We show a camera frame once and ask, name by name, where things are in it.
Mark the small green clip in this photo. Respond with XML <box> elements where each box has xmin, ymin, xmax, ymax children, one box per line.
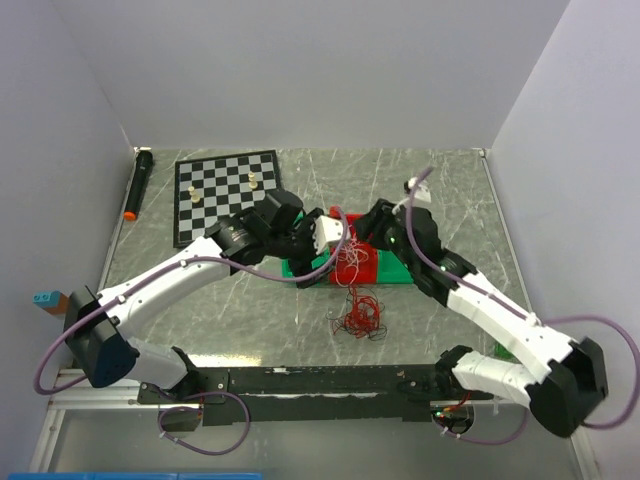
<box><xmin>494</xmin><ymin>342</ymin><xmax>515</xmax><ymax>361</ymax></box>

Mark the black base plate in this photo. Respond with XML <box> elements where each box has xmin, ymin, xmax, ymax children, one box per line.
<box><xmin>137</xmin><ymin>363</ymin><xmax>496</xmax><ymax>427</ymax></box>

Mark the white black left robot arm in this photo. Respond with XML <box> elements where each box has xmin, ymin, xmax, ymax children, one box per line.
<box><xmin>65</xmin><ymin>189</ymin><xmax>348</xmax><ymax>402</ymax></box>

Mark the aluminium rail frame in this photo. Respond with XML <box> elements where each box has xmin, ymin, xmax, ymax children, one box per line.
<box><xmin>31</xmin><ymin>380</ymin><xmax>602</xmax><ymax>479</ymax></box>

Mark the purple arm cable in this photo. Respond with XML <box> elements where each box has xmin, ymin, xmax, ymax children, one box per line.
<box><xmin>32</xmin><ymin>207</ymin><xmax>349</xmax><ymax>396</ymax></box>
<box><xmin>399</xmin><ymin>167</ymin><xmax>640</xmax><ymax>445</ymax></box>

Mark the black white chessboard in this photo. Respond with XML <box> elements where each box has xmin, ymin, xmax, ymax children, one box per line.
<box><xmin>173</xmin><ymin>150</ymin><xmax>282</xmax><ymax>249</ymax></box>

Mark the black marker orange cap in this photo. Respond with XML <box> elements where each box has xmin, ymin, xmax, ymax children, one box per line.
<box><xmin>123</xmin><ymin>150</ymin><xmax>155</xmax><ymax>221</ymax></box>

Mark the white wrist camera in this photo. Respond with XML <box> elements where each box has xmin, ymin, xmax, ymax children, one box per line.
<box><xmin>312</xmin><ymin>210</ymin><xmax>351</xmax><ymax>255</ymax></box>
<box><xmin>404</xmin><ymin>177</ymin><xmax>432</xmax><ymax>204</ymax></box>

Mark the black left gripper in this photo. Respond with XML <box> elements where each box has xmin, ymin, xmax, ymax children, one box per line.
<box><xmin>268</xmin><ymin>210</ymin><xmax>336</xmax><ymax>288</ymax></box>

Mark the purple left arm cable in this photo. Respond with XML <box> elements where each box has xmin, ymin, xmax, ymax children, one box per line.
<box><xmin>32</xmin><ymin>207</ymin><xmax>349</xmax><ymax>396</ymax></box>

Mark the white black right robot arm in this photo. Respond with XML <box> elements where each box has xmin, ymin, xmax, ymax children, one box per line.
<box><xmin>353</xmin><ymin>199</ymin><xmax>608</xmax><ymax>438</ymax></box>

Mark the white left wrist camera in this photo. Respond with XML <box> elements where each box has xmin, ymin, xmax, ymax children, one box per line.
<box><xmin>312</xmin><ymin>210</ymin><xmax>351</xmax><ymax>255</ymax></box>

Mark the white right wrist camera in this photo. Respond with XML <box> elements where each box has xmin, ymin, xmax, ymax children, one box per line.
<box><xmin>404</xmin><ymin>177</ymin><xmax>432</xmax><ymax>204</ymax></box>

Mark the blue brown block tower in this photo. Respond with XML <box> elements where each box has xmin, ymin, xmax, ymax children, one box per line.
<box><xmin>32</xmin><ymin>290</ymin><xmax>69</xmax><ymax>316</ymax></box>

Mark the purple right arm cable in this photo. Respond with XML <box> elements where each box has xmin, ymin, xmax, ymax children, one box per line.
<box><xmin>399</xmin><ymin>167</ymin><xmax>640</xmax><ymax>445</ymax></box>

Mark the cream chess pawn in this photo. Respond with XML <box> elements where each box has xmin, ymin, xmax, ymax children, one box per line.
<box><xmin>248</xmin><ymin>172</ymin><xmax>258</xmax><ymax>190</ymax></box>
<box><xmin>188</xmin><ymin>186</ymin><xmax>201</xmax><ymax>204</ymax></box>

